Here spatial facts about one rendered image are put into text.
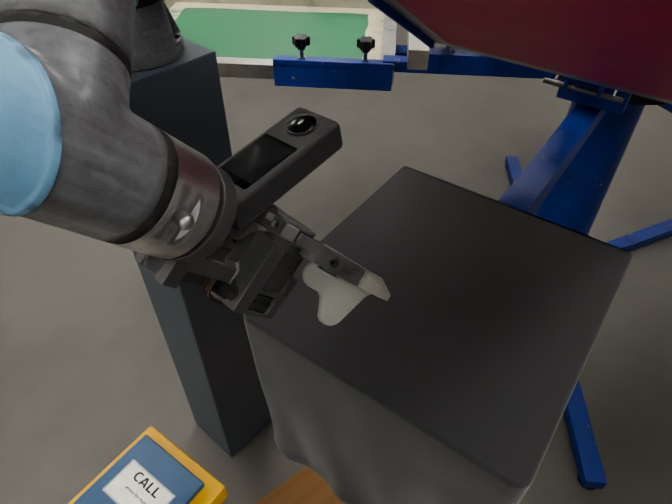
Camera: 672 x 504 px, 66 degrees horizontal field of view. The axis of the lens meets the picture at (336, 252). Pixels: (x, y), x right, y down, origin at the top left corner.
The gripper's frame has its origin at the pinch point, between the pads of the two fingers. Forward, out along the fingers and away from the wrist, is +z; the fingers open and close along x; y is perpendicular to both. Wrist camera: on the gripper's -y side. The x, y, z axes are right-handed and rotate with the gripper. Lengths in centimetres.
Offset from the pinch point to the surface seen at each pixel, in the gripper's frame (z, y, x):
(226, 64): 45, -21, -85
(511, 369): 30.6, 1.6, 15.0
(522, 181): 62, -30, -8
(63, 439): 70, 102, -89
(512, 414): 26.8, 6.1, 18.7
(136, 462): 1.4, 32.7, -8.1
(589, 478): 132, 21, 33
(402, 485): 35.6, 25.7, 10.6
